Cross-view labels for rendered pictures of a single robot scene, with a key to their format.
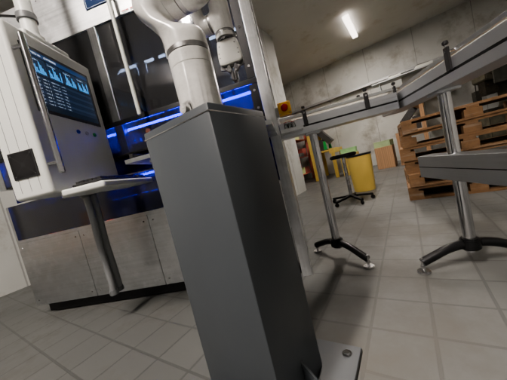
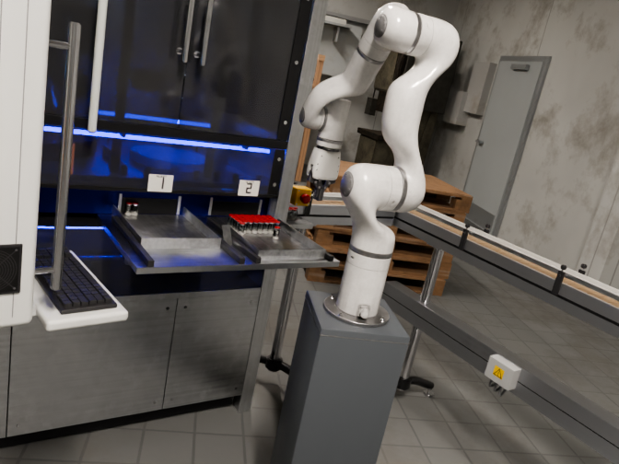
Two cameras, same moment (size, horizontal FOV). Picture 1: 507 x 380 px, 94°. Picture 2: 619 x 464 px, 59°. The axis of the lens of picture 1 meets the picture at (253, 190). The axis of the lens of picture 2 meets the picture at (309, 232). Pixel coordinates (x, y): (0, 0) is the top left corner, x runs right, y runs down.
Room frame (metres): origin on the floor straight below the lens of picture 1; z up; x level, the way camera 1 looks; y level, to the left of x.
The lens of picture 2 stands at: (-0.17, 1.26, 1.48)
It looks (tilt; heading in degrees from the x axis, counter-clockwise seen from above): 16 degrees down; 314
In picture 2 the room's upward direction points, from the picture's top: 12 degrees clockwise
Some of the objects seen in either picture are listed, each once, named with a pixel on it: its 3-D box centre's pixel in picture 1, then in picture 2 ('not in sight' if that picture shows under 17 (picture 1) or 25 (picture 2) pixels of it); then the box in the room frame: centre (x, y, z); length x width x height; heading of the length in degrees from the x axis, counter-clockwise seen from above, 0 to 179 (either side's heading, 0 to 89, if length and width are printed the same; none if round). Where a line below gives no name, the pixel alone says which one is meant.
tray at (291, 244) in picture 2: not in sight; (268, 237); (1.21, 0.00, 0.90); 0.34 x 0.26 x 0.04; 169
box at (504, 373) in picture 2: not in sight; (502, 372); (0.58, -0.79, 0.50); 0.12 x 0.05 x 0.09; 169
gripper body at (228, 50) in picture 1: (228, 52); (325, 162); (1.05, -0.04, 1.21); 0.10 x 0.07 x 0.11; 79
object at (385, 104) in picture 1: (333, 113); (332, 204); (1.48, -0.59, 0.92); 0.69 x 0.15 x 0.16; 79
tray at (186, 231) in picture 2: not in sight; (164, 226); (1.38, 0.32, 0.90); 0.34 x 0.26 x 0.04; 169
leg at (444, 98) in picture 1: (457, 172); (419, 319); (1.09, -0.95, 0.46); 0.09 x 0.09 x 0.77; 79
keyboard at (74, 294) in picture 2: (115, 179); (64, 275); (1.24, 0.69, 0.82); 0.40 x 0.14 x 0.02; 177
